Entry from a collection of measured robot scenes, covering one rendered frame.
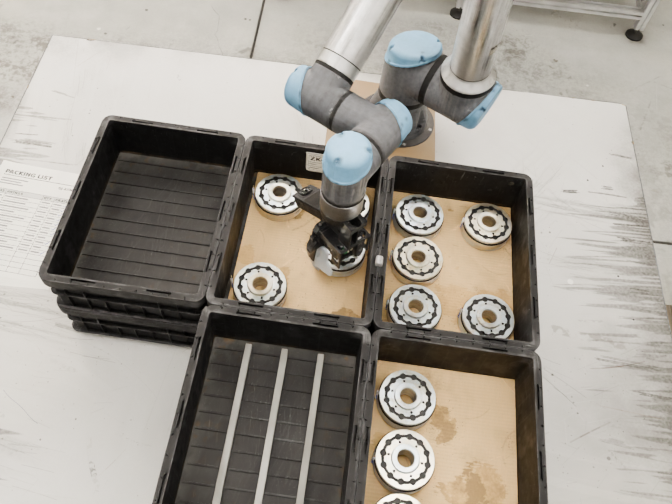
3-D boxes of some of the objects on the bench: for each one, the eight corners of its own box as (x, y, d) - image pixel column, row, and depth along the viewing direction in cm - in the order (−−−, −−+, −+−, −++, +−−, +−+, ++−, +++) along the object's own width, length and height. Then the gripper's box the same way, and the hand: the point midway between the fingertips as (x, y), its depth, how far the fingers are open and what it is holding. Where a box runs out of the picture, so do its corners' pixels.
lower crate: (126, 181, 156) (115, 148, 146) (251, 199, 156) (249, 167, 146) (70, 333, 135) (53, 307, 125) (214, 354, 135) (208, 329, 125)
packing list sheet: (-5, 160, 156) (-6, 158, 156) (92, 171, 157) (91, 170, 156) (-62, 279, 139) (-63, 278, 139) (47, 292, 139) (46, 290, 139)
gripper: (332, 242, 110) (325, 301, 128) (385, 208, 114) (370, 270, 132) (301, 208, 113) (298, 270, 131) (353, 176, 117) (343, 241, 135)
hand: (326, 256), depth 131 cm, fingers open, 4 cm apart
